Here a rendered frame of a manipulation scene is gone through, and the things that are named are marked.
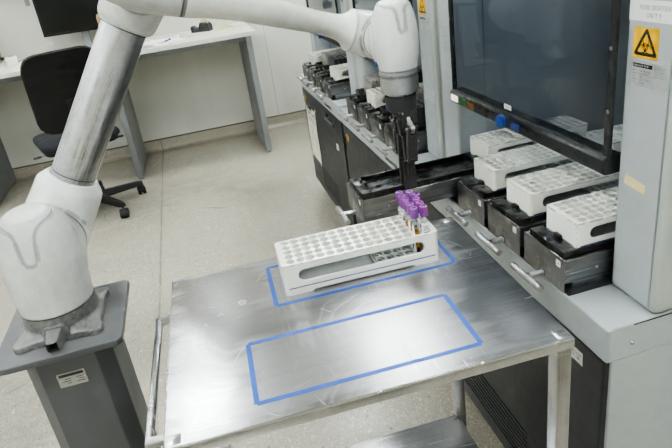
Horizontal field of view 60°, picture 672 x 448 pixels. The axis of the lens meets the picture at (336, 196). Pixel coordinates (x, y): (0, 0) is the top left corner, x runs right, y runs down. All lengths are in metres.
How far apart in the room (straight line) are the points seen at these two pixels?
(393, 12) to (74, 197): 0.83
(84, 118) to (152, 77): 3.48
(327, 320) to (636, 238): 0.55
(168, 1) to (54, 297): 0.64
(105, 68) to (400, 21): 0.66
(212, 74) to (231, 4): 3.67
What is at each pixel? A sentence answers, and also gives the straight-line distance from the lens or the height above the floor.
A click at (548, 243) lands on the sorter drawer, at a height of 0.81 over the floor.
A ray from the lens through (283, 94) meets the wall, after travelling 5.01.
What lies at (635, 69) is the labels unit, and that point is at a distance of 1.04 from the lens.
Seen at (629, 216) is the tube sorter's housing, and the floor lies 0.90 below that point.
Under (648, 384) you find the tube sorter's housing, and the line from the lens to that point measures 1.25.
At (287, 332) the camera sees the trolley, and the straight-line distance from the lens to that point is 0.99.
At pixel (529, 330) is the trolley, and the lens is 0.95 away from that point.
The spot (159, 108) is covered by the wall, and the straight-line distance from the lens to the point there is 4.95.
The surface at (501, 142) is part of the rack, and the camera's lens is 1.56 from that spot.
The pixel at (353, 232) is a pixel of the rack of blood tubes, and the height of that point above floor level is 0.88.
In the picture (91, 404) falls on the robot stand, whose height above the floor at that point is 0.53.
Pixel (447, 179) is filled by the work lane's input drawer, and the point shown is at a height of 0.80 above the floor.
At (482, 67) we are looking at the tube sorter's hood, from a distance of 1.44.
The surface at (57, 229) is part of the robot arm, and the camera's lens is 1.33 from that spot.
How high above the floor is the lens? 1.40
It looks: 24 degrees down
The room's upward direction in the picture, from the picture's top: 8 degrees counter-clockwise
